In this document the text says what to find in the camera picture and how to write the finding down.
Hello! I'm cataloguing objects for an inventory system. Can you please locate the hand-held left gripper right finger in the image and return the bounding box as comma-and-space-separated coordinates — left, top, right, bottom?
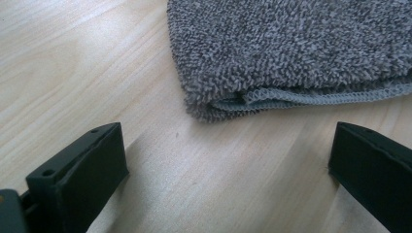
327, 121, 412, 233

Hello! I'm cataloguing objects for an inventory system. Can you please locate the gray terry cloth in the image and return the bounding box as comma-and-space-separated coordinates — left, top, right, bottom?
166, 0, 412, 124

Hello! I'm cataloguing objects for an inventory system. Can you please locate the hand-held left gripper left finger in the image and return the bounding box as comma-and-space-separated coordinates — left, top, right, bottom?
24, 121, 130, 233

